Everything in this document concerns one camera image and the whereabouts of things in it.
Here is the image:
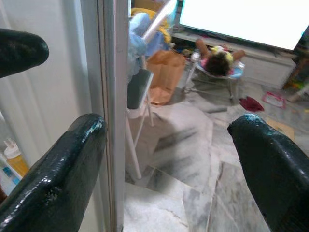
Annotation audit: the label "orange juice bottle white cap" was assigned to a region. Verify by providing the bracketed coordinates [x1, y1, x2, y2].
[3, 137, 30, 178]

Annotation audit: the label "child with dark curly hair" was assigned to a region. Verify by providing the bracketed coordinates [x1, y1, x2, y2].
[195, 38, 246, 78]

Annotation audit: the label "colourful toy stand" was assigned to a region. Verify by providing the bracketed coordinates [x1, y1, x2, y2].
[281, 24, 309, 102]

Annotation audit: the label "white television cabinet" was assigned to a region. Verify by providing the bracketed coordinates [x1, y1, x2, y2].
[172, 32, 297, 90]

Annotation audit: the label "white folding chair dark seat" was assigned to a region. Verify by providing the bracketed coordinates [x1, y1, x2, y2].
[126, 69, 155, 180]

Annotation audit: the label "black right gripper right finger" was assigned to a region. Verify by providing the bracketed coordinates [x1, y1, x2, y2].
[227, 114, 309, 232]

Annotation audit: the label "pink framed toy board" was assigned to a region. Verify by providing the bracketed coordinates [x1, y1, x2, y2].
[261, 90, 287, 110]

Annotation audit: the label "blue baby bouncer seat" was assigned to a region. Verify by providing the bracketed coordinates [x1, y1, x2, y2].
[184, 51, 243, 102]

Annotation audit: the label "blue and yellow clothes pile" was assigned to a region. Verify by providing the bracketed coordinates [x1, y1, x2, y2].
[128, 7, 175, 80]

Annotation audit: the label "blue white labelled carton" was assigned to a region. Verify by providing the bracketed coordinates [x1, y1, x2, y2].
[0, 166, 22, 197]

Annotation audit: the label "clear plastic roll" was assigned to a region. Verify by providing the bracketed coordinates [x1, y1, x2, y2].
[141, 0, 180, 42]

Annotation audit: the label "dark red cloth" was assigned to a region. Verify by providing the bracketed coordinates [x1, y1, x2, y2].
[238, 95, 266, 112]

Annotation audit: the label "flat screen television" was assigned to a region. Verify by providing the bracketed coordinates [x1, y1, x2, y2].
[178, 0, 309, 53]

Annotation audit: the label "open cardboard box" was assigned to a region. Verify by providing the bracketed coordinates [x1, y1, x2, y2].
[134, 0, 165, 11]

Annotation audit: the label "white fridge door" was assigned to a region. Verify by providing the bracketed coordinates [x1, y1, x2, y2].
[0, 0, 130, 232]

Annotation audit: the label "brown paper bag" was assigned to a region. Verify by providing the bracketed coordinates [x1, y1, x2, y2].
[145, 50, 187, 106]

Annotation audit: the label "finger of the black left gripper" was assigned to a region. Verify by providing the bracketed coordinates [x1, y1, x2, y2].
[0, 28, 50, 79]

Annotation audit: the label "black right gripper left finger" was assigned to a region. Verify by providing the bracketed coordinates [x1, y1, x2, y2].
[0, 113, 108, 232]

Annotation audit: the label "cardboard piece with green logo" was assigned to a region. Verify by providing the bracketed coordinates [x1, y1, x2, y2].
[265, 119, 295, 136]

